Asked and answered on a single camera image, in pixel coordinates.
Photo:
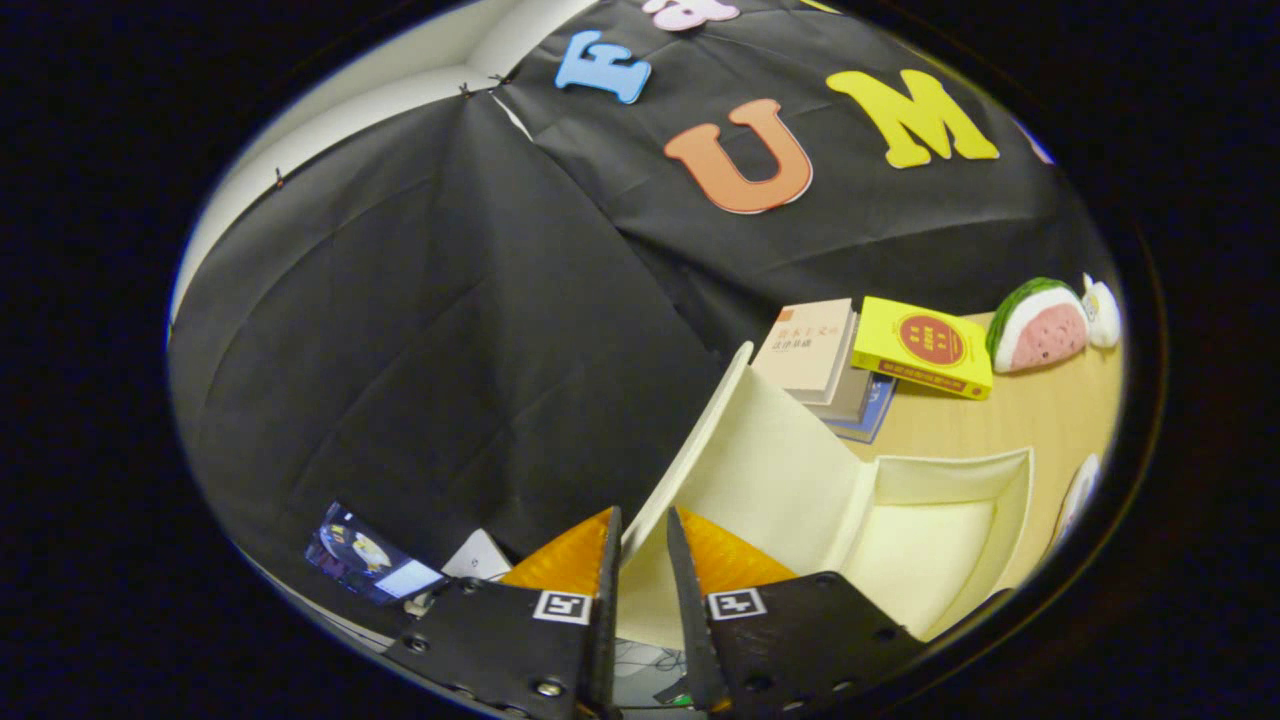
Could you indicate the phone with lit screen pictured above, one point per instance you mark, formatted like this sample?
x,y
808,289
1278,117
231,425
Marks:
x,y
365,555

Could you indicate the white plush toy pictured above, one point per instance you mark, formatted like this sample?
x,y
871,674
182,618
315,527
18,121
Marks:
x,y
1103,310

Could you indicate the watermelon slice plush toy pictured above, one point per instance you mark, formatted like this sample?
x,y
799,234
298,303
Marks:
x,y
1040,330

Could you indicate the cream storage box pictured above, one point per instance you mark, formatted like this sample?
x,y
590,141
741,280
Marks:
x,y
780,470

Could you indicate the grey book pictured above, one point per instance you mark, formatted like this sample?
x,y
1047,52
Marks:
x,y
852,395

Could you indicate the blue book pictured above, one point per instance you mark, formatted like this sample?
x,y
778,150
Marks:
x,y
868,420

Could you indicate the white canvas shoe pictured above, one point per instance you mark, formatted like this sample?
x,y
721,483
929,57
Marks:
x,y
1082,495

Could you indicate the yellow book with red circle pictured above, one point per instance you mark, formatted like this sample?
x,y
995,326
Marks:
x,y
925,345

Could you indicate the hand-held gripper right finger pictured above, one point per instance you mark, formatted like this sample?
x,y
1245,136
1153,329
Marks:
x,y
698,655

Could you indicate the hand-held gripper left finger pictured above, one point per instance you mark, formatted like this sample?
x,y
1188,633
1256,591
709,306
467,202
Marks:
x,y
608,650

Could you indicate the beige book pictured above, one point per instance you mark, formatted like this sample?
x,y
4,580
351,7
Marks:
x,y
805,345

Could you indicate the white card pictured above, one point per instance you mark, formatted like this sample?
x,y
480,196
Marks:
x,y
478,558

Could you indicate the black backdrop cloth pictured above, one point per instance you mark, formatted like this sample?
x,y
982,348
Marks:
x,y
430,330

